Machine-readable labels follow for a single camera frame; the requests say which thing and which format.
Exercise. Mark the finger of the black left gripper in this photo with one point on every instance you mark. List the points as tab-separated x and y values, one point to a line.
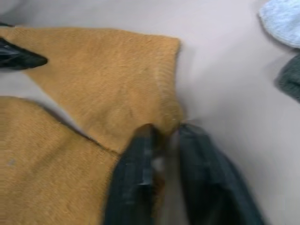
18	57
5	24

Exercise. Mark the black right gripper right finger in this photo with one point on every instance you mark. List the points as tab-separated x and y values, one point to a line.
211	182

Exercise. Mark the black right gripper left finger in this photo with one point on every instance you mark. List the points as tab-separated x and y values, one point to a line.
131	182

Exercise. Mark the dark grey-green sock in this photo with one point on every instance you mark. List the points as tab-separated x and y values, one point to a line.
289	79

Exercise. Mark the light blue sock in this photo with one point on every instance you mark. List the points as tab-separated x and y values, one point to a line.
282	22

